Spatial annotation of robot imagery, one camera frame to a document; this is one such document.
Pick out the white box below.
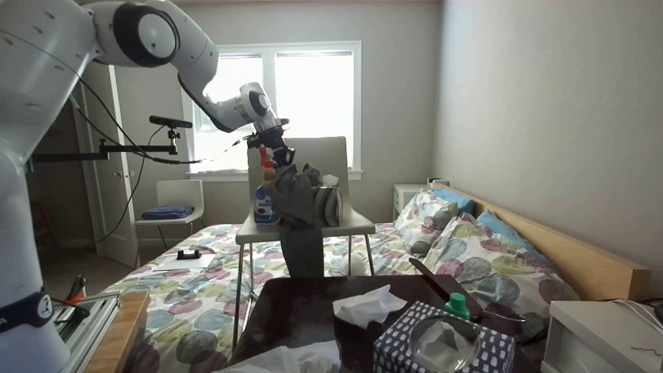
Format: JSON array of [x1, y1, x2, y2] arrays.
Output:
[[540, 297, 663, 373]]

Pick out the spotted floral duvet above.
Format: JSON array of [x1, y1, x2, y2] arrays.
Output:
[[102, 219, 430, 373]]

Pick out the blue pillow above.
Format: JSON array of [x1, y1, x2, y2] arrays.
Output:
[[475, 210, 534, 253], [424, 181, 479, 215]]

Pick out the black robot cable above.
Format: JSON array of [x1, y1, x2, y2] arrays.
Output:
[[75, 75, 252, 168]]

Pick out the small spotted floral pillow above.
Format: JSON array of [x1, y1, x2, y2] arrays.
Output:
[[394, 188, 462, 257]]

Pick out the white paper sheet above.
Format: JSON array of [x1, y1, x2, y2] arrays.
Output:
[[156, 242, 220, 274]]

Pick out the light wooden shelf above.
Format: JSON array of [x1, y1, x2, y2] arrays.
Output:
[[81, 291, 153, 373]]

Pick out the blue seat cushion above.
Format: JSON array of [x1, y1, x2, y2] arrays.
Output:
[[139, 204, 196, 222]]

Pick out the large spotted floral pillow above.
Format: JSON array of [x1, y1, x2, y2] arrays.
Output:
[[419, 214, 582, 328]]

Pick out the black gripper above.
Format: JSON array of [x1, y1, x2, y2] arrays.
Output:
[[245, 122, 299, 172]]

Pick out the black camera boom stand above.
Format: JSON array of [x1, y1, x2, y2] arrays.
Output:
[[29, 115, 194, 166]]

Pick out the crumpled white tissue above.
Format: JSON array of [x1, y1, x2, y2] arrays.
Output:
[[214, 340, 344, 373], [332, 285, 411, 332]]

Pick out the wooden headboard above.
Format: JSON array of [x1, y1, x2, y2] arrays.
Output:
[[442, 181, 652, 302]]

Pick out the dark wooden table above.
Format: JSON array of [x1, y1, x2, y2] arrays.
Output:
[[229, 256, 548, 373]]

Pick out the small black device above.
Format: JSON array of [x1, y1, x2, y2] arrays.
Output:
[[174, 245, 202, 263]]

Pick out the red handled tool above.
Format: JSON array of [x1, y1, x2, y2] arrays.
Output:
[[67, 274, 93, 308]]

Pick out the white plastic chair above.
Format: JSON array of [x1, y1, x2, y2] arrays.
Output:
[[133, 177, 208, 253]]

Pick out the window with white frame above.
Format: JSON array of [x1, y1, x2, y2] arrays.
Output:
[[176, 39, 364, 184]]

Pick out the small white bedside cabinet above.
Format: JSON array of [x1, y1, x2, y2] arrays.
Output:
[[392, 181, 430, 219]]

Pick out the polka dot tissue box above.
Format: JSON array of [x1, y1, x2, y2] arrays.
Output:
[[371, 299, 517, 373]]

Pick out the white door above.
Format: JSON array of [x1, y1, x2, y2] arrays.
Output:
[[67, 61, 140, 269]]

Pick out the grey jersey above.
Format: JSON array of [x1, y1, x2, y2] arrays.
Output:
[[262, 161, 344, 280]]

